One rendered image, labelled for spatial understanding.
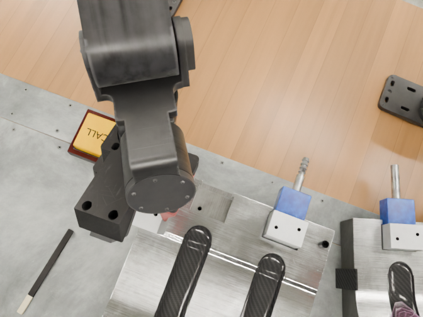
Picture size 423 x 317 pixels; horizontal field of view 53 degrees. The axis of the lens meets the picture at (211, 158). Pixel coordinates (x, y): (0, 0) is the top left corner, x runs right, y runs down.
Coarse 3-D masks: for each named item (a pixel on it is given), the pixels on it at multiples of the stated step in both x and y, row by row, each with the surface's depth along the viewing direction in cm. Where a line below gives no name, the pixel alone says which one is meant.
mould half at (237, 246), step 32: (192, 224) 59; (224, 224) 59; (256, 224) 59; (128, 256) 58; (160, 256) 58; (224, 256) 58; (256, 256) 58; (288, 256) 58; (320, 256) 58; (128, 288) 57; (160, 288) 57; (224, 288) 57; (288, 288) 57
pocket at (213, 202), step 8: (200, 184) 60; (200, 192) 63; (208, 192) 63; (216, 192) 62; (224, 192) 62; (200, 200) 62; (208, 200) 62; (216, 200) 62; (224, 200) 62; (232, 200) 61; (192, 208) 62; (200, 208) 63; (208, 208) 62; (216, 208) 62; (224, 208) 62; (208, 216) 62; (216, 216) 62; (224, 216) 62
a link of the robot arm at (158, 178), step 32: (192, 64) 35; (96, 96) 35; (128, 96) 35; (160, 96) 35; (128, 128) 33; (160, 128) 33; (128, 160) 34; (160, 160) 31; (128, 192) 33; (160, 192) 34; (192, 192) 35
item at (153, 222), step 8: (136, 216) 52; (144, 216) 52; (152, 216) 52; (160, 216) 52; (136, 224) 52; (144, 224) 52; (152, 224) 52; (160, 224) 52; (152, 232) 52; (160, 232) 54
